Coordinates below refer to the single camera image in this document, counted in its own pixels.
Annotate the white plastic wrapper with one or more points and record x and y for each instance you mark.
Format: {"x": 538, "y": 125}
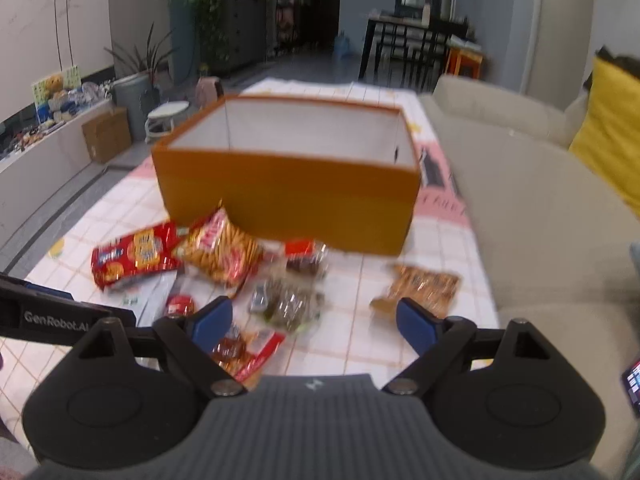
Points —
{"x": 150, "y": 290}

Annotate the trailing green plant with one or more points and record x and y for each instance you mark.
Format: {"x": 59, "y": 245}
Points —
{"x": 207, "y": 5}

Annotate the dark dining chair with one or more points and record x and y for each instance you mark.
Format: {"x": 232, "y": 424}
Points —
{"x": 445, "y": 45}

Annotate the red label dark snack packet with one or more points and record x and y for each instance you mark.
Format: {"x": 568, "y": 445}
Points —
{"x": 302, "y": 257}

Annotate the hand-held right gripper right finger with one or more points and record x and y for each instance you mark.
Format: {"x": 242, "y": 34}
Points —
{"x": 415, "y": 325}

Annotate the yellow cushion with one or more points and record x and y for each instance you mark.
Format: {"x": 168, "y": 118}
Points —
{"x": 610, "y": 130}

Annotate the orange cardboard box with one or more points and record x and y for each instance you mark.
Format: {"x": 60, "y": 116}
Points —
{"x": 280, "y": 195}

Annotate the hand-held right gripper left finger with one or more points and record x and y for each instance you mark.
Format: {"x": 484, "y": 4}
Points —
{"x": 212, "y": 320}

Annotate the red cracker packet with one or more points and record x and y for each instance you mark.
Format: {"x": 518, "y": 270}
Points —
{"x": 132, "y": 255}

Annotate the smartphone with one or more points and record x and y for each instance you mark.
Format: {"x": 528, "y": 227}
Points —
{"x": 632, "y": 385}

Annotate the orange stool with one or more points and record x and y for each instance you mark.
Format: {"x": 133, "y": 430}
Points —
{"x": 465, "y": 62}

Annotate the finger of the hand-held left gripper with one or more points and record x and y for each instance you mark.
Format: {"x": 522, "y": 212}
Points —
{"x": 40, "y": 291}

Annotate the orange brown biscuit packet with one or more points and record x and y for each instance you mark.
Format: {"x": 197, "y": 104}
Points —
{"x": 425, "y": 285}

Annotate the pile of colourful packages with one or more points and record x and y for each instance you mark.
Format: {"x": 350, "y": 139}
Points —
{"x": 55, "y": 92}

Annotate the small round red snack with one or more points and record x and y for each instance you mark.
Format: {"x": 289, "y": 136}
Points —
{"x": 179, "y": 305}

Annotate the clear packet of dark snacks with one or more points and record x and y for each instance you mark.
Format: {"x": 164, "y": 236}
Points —
{"x": 292, "y": 305}

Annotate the dark dining table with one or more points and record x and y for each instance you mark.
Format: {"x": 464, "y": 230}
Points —
{"x": 395, "y": 22}

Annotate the beige sofa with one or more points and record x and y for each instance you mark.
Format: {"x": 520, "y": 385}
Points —
{"x": 525, "y": 210}

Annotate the dark grey cabinet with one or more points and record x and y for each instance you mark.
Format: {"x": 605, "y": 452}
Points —
{"x": 242, "y": 35}

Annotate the yellow red stick snack bag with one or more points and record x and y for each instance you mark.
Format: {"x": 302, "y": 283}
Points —
{"x": 220, "y": 252}

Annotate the grey plant pot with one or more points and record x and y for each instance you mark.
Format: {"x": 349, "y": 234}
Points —
{"x": 131, "y": 100}

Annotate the long-leaf potted plant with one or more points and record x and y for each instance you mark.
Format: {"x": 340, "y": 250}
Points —
{"x": 142, "y": 57}

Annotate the white low cabinet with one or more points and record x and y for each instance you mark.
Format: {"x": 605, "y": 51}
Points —
{"x": 40, "y": 175}

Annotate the checked printed tablecloth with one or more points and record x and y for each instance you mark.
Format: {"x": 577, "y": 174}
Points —
{"x": 360, "y": 310}

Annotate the pink backpack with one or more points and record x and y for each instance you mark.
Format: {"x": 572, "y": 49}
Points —
{"x": 209, "y": 91}

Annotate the red clear packet brown snacks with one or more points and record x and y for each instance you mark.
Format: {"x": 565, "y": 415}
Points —
{"x": 250, "y": 350}

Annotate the white round stool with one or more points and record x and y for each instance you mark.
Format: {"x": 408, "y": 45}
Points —
{"x": 167, "y": 112}

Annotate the brown cardboard carton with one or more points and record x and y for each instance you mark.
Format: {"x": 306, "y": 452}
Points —
{"x": 106, "y": 135}

